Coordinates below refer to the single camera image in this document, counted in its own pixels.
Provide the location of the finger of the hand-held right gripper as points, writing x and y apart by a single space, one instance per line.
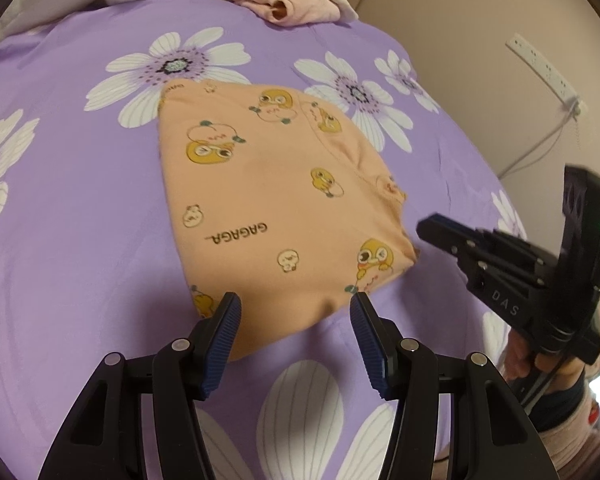
445 235

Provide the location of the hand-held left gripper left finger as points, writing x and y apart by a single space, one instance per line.
220 345

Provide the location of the orange duck print shirt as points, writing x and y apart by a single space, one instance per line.
280 195

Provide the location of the person's right hand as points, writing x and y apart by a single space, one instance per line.
517 355

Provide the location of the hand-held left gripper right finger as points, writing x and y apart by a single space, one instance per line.
370 345

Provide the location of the purple floral bed sheet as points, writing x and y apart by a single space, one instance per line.
70 240

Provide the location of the person's right forearm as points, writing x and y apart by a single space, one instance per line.
570 410

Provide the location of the white power strip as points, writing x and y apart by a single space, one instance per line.
545 72

